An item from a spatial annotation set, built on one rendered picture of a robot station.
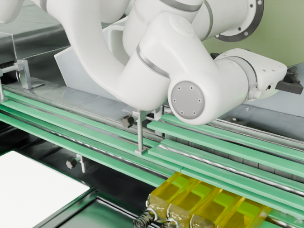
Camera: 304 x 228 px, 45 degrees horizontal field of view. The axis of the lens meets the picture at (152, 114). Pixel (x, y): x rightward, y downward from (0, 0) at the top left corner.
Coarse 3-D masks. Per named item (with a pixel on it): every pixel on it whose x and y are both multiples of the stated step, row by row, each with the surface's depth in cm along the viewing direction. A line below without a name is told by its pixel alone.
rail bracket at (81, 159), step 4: (76, 156) 112; (80, 156) 111; (68, 160) 109; (72, 160) 109; (76, 160) 110; (80, 160) 111; (84, 160) 112; (68, 164) 109; (72, 164) 109; (84, 164) 114; (84, 168) 114; (84, 172) 115
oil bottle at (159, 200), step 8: (176, 176) 87; (184, 176) 87; (168, 184) 85; (176, 184) 85; (184, 184) 85; (152, 192) 82; (160, 192) 82; (168, 192) 82; (176, 192) 82; (152, 200) 80; (160, 200) 79; (168, 200) 79; (152, 208) 79; (160, 208) 78; (160, 216) 79
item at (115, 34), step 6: (108, 30) 103; (114, 30) 103; (120, 30) 100; (108, 36) 104; (114, 36) 105; (120, 36) 106; (108, 42) 105; (114, 42) 105; (120, 42) 107; (114, 48) 106; (120, 48) 108; (114, 54) 106; (120, 54) 108; (126, 54) 110; (120, 60) 109; (126, 60) 111
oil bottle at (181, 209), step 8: (192, 184) 84; (200, 184) 84; (208, 184) 84; (184, 192) 82; (192, 192) 82; (200, 192) 82; (208, 192) 82; (176, 200) 79; (184, 200) 79; (192, 200) 79; (200, 200) 79; (168, 208) 78; (176, 208) 77; (184, 208) 77; (192, 208) 77; (168, 216) 77; (176, 216) 76; (184, 216) 75; (184, 224) 75
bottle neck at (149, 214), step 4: (148, 208) 79; (144, 212) 78; (148, 212) 78; (152, 212) 78; (140, 216) 77; (144, 216) 77; (148, 216) 77; (152, 216) 78; (156, 216) 79; (136, 220) 76; (140, 220) 76; (144, 220) 76; (148, 220) 77; (152, 220) 78; (136, 224) 77; (140, 224) 75; (144, 224) 76; (148, 224) 77
